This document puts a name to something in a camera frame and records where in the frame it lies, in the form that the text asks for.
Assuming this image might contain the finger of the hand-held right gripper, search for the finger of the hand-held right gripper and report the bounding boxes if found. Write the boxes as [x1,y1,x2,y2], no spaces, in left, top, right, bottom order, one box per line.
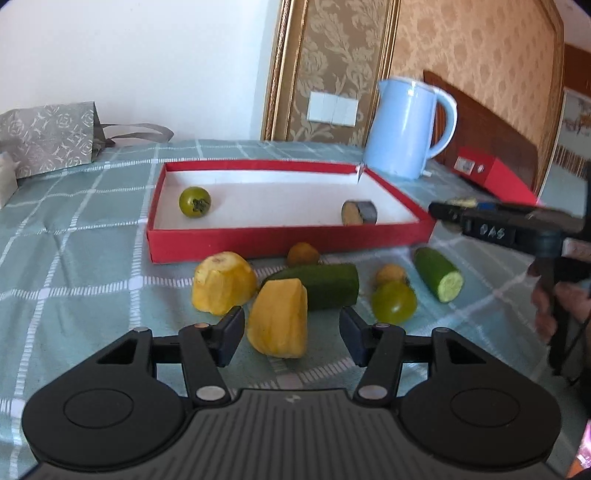
[428,198,468,233]

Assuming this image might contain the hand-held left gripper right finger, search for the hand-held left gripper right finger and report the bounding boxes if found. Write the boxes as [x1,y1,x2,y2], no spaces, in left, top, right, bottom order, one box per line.
[339,305,493,403]

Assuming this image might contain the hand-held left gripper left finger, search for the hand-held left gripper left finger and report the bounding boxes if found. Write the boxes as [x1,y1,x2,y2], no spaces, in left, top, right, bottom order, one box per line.
[95,305,246,408]

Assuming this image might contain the peeled pineapple piece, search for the peeled pineapple piece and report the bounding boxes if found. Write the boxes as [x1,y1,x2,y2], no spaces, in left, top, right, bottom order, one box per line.
[192,251,258,316]
[247,278,308,360]

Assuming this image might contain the light green tomato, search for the light green tomato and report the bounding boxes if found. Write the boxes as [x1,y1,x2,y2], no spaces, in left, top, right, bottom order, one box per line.
[372,281,418,325]

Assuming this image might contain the small cucumber piece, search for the small cucumber piece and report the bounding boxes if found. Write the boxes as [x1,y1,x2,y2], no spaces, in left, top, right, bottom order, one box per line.
[413,247,464,304]

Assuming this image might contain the large cucumber piece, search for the large cucumber piece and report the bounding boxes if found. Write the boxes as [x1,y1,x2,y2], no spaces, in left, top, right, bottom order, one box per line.
[263,263,360,311]

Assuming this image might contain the brown longan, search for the brown longan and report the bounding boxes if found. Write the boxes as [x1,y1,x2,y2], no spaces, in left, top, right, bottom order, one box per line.
[375,263,409,288]
[287,242,321,267]

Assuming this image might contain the red cardboard box tray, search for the red cardboard box tray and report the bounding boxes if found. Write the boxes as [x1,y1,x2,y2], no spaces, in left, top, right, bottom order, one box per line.
[147,159,437,265]

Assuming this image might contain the person's right hand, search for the person's right hand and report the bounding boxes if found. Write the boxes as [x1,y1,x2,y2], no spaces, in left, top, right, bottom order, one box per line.
[530,261,591,347]

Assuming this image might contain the small red box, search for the small red box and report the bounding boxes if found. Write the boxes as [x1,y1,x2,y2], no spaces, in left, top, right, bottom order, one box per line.
[450,147,541,206]

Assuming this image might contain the sugarcane piece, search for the sugarcane piece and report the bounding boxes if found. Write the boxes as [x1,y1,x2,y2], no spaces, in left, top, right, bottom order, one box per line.
[342,200,378,227]

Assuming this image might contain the dark wooden headboard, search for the dark wooden headboard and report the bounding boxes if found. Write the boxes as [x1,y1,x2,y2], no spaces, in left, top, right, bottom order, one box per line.
[424,69,540,195]

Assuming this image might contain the light blue electric kettle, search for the light blue electric kettle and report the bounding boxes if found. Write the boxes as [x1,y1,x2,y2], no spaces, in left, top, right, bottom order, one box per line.
[364,78,459,181]

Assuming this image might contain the dark green tomato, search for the dark green tomato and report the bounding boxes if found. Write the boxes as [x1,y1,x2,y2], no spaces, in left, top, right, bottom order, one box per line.
[179,186,212,219]

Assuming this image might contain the green checked tablecloth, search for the green checked tablecloth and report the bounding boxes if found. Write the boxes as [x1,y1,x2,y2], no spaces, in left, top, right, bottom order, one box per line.
[0,138,591,480]

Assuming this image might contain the grey patterned gift bag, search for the grey patterned gift bag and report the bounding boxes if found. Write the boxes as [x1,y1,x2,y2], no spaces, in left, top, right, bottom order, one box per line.
[0,102,175,178]

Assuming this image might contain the tissue box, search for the tissue box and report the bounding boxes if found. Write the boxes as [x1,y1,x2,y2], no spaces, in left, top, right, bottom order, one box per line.
[0,152,20,208]

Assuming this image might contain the framed wall picture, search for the framed wall picture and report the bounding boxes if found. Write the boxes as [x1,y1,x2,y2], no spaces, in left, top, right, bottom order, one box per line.
[554,88,591,178]

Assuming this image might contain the white wall switch panel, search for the white wall switch panel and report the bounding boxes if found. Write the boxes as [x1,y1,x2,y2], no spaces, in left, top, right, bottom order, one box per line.
[307,91,360,126]

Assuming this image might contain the gold wall panel frame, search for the gold wall panel frame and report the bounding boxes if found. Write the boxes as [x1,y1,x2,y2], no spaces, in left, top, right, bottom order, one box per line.
[261,0,402,141]

